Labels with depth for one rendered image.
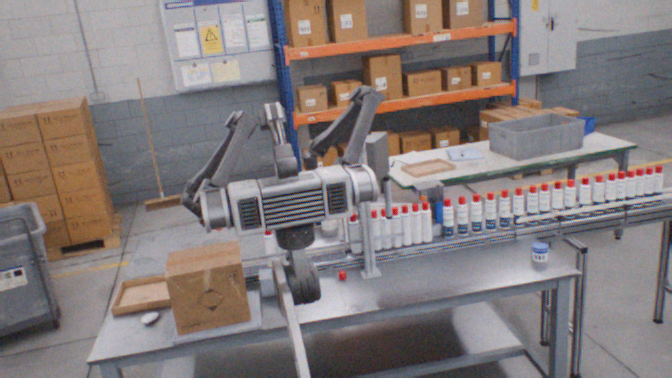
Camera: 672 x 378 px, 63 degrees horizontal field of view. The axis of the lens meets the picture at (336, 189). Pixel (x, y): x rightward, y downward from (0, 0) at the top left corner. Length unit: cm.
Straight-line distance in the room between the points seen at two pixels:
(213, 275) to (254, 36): 469
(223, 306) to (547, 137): 289
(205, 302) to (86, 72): 487
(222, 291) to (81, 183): 346
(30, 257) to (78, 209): 145
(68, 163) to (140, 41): 188
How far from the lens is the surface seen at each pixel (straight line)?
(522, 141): 429
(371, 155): 242
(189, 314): 235
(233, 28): 664
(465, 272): 263
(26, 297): 443
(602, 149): 465
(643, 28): 910
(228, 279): 228
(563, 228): 307
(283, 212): 181
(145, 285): 292
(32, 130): 553
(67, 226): 576
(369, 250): 259
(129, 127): 691
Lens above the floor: 207
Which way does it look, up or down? 19 degrees down
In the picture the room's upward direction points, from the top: 6 degrees counter-clockwise
